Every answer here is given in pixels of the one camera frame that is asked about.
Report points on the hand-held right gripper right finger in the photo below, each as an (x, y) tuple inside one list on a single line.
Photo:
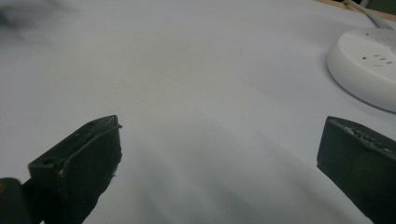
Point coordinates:
[(358, 161)]

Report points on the white round power strip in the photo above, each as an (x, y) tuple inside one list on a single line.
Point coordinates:
[(364, 68)]

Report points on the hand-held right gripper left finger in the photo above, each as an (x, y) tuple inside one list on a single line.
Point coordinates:
[(81, 165)]

